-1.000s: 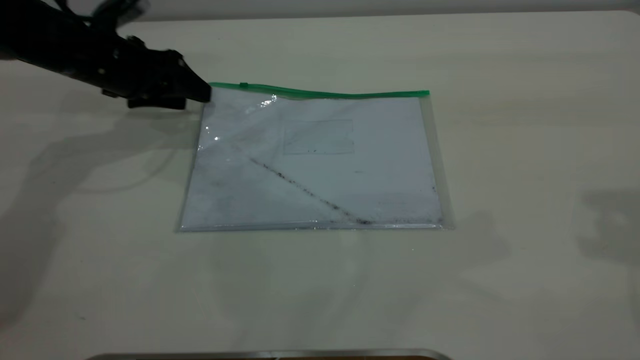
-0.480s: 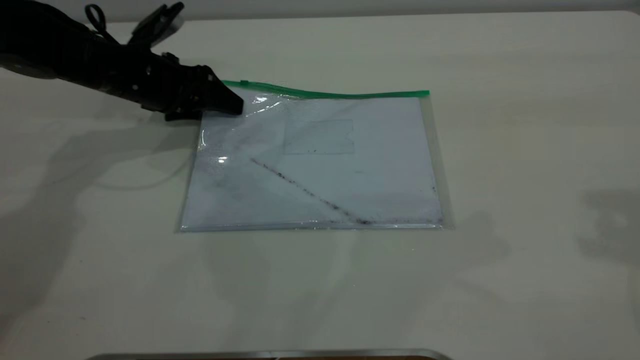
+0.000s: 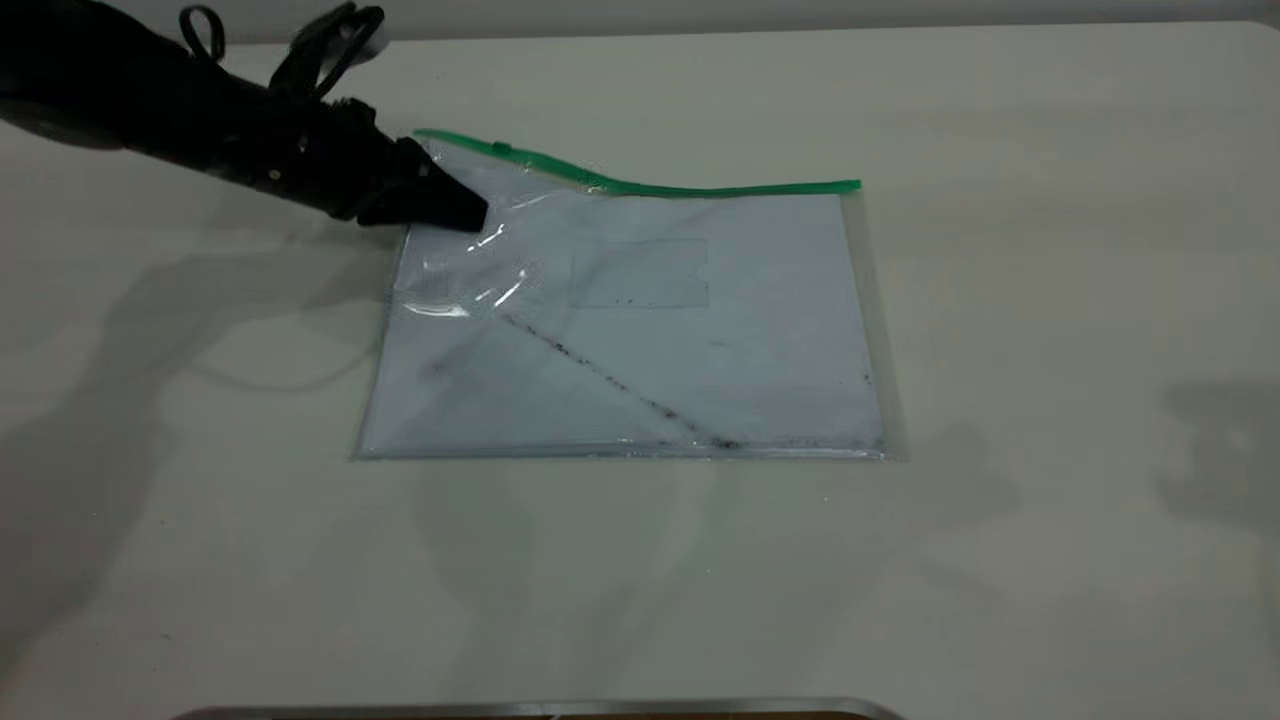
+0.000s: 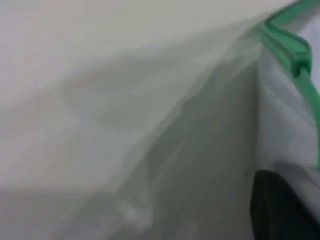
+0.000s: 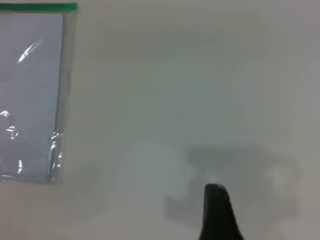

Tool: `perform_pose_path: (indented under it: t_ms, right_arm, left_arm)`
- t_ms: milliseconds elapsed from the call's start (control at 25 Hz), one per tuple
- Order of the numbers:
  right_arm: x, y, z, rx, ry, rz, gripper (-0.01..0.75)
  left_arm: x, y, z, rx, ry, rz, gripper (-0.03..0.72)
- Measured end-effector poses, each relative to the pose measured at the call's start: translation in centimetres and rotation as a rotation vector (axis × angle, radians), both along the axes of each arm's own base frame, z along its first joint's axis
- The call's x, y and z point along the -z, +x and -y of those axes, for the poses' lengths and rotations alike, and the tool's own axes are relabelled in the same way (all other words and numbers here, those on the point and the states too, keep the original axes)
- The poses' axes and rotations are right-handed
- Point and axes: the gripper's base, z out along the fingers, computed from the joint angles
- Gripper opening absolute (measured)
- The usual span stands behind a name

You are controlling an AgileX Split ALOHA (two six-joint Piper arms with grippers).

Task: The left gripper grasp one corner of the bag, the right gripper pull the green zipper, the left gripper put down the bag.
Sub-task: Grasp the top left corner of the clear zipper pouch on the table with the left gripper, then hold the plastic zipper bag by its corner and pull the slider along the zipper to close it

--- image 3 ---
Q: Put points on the silver metal rim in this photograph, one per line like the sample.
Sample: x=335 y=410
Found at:
x=540 y=708

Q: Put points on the clear zip bag green zipper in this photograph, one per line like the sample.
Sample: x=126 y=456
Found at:
x=650 y=380

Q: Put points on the green zipper slider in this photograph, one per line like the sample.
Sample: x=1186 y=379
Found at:
x=501 y=150

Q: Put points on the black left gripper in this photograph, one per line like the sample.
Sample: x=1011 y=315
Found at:
x=300 y=150

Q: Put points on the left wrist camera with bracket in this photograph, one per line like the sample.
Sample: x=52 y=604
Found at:
x=310 y=60

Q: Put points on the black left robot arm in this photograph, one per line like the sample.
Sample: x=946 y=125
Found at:
x=100 y=80

